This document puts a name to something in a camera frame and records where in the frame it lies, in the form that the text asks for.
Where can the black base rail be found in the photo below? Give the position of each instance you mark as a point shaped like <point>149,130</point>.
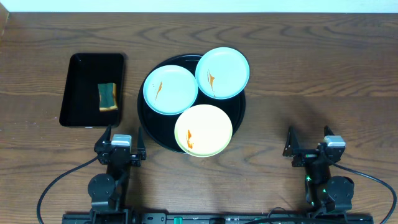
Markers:
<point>162,218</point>

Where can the yellow plate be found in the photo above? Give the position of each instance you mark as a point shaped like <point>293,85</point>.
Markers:
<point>203,130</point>

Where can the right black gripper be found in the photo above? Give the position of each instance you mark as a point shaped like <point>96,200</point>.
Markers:
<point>306,155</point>

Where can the yellow green scrub sponge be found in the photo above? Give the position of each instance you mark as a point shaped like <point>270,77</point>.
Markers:
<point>107,97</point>

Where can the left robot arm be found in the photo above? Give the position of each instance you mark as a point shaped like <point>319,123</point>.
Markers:
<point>108,191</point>

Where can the black rectangular tray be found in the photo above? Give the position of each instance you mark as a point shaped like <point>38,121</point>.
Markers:
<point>80,104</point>

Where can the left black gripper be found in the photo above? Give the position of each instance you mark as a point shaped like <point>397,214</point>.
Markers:
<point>118,157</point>

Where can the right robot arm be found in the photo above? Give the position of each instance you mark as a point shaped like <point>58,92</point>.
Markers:
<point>327,194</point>

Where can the light blue plate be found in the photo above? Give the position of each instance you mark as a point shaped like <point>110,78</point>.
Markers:
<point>170,90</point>
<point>222,73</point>

